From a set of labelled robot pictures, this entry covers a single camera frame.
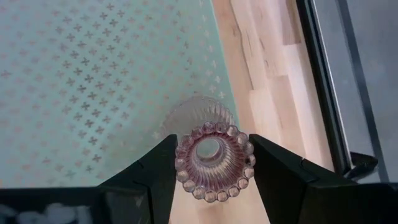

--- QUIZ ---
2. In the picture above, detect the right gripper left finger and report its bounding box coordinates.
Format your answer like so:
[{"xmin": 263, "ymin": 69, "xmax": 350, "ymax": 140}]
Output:
[{"xmin": 98, "ymin": 133, "xmax": 178, "ymax": 224}]

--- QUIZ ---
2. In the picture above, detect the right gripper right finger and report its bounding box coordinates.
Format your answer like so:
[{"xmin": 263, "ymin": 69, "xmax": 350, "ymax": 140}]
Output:
[{"xmin": 249, "ymin": 133, "xmax": 356, "ymax": 224}]

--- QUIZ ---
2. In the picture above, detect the pink ribbed glass candle holder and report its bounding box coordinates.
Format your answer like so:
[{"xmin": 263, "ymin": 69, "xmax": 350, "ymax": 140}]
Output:
[{"xmin": 160, "ymin": 95, "xmax": 257, "ymax": 203}]

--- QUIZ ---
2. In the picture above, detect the green perforated metal shelf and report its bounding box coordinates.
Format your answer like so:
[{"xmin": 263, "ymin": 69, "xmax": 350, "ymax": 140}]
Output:
[{"xmin": 0, "ymin": 0, "xmax": 241, "ymax": 189}]

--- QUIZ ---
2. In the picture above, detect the black frame foot bracket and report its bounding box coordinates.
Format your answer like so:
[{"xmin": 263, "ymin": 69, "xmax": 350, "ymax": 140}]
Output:
[{"xmin": 343, "ymin": 151, "xmax": 379, "ymax": 180}]

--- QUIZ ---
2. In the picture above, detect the black aluminium table frame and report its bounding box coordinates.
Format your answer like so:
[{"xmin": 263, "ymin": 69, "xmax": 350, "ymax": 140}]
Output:
[{"xmin": 295, "ymin": 0, "xmax": 354, "ymax": 177}]

